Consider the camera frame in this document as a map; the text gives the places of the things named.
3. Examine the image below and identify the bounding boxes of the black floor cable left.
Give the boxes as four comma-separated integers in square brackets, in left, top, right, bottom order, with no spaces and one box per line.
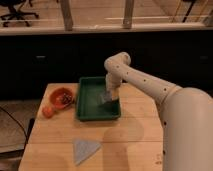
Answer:
[0,106,28,141]

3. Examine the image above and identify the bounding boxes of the grey triangular cloth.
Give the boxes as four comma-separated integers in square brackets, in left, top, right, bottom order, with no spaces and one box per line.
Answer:
[73,139,101,166]

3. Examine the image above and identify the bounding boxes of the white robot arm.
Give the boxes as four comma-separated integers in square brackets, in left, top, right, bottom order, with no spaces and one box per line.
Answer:
[104,52,213,171]

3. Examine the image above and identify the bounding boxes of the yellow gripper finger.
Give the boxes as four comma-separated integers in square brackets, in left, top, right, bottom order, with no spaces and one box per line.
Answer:
[110,89,119,100]

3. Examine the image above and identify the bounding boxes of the black office chair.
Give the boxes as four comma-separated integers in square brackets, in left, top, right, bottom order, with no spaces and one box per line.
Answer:
[0,0,39,27]

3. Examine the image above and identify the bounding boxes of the green plastic tray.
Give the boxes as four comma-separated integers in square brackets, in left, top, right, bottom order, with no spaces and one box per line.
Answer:
[76,77,121,121]

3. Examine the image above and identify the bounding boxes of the blue sponge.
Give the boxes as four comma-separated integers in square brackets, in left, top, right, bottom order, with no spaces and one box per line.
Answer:
[100,91,112,104]

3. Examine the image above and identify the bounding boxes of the small orange fruit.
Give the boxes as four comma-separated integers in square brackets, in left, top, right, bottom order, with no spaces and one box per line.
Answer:
[42,106,54,118]

